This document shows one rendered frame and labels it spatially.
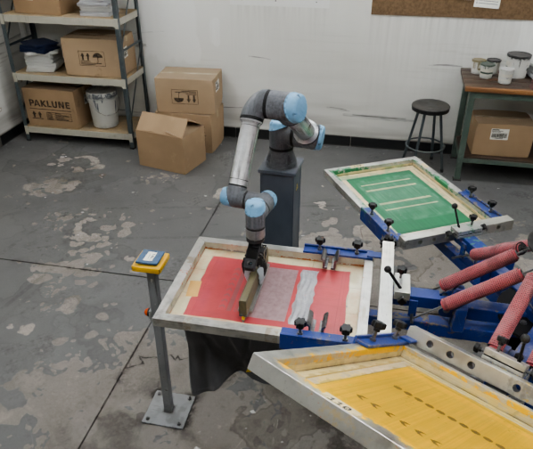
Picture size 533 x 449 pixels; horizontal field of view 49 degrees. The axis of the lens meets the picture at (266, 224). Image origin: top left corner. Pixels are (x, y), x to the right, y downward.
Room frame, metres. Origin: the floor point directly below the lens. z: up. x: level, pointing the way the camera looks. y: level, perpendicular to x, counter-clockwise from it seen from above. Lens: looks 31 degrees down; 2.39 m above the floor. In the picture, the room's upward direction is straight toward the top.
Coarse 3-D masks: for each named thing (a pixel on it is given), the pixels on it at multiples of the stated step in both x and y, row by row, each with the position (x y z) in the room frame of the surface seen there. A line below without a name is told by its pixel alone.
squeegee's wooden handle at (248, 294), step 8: (264, 256) 1.99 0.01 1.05; (256, 272) 1.87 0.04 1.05; (248, 280) 1.82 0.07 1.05; (256, 280) 1.84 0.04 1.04; (248, 288) 1.77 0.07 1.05; (256, 288) 1.84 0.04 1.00; (248, 296) 1.72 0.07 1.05; (240, 304) 1.69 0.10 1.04; (248, 304) 1.71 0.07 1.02; (240, 312) 1.69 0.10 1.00; (248, 312) 1.71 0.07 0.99
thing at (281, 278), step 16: (208, 272) 2.01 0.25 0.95; (224, 272) 2.01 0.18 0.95; (272, 272) 2.01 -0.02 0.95; (288, 272) 2.01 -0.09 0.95; (320, 272) 2.01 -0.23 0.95; (336, 272) 2.01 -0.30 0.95; (272, 288) 1.90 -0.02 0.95; (288, 288) 1.90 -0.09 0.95; (320, 288) 1.90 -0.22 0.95; (336, 288) 1.90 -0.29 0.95
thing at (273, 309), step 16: (208, 288) 1.90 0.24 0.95; (224, 288) 1.90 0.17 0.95; (192, 304) 1.79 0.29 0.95; (208, 304) 1.79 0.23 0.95; (256, 304) 1.79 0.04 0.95; (272, 304) 1.79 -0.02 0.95; (288, 304) 1.79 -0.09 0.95; (320, 304) 1.79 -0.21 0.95; (336, 304) 1.79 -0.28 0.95; (240, 320) 1.70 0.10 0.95; (256, 320) 1.70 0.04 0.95; (272, 320) 1.70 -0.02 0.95; (320, 320) 1.70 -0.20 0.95; (336, 320) 1.70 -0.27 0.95
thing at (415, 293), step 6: (414, 288) 1.78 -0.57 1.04; (420, 288) 1.78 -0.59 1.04; (414, 294) 1.74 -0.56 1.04; (420, 294) 1.74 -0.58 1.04; (426, 294) 1.74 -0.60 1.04; (432, 294) 1.74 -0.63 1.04; (438, 294) 1.74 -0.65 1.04; (396, 300) 1.74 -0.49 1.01; (420, 300) 1.73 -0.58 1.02; (426, 300) 1.72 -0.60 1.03; (432, 300) 1.72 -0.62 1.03; (438, 300) 1.71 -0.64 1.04; (420, 306) 1.73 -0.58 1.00; (426, 306) 1.72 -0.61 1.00; (432, 306) 1.72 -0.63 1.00
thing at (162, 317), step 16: (208, 240) 2.21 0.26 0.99; (224, 240) 2.21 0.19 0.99; (192, 256) 2.08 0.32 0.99; (272, 256) 2.13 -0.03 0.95; (288, 256) 2.12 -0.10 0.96; (304, 256) 2.10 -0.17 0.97; (320, 256) 2.09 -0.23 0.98; (192, 272) 2.01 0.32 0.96; (368, 272) 1.96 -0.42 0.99; (176, 288) 1.85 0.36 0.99; (368, 288) 1.85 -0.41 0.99; (160, 304) 1.75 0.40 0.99; (368, 304) 1.75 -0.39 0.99; (160, 320) 1.66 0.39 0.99; (176, 320) 1.65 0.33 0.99; (192, 320) 1.65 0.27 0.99; (208, 320) 1.65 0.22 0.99; (240, 336) 1.60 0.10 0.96; (256, 336) 1.59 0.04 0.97; (272, 336) 1.57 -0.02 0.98
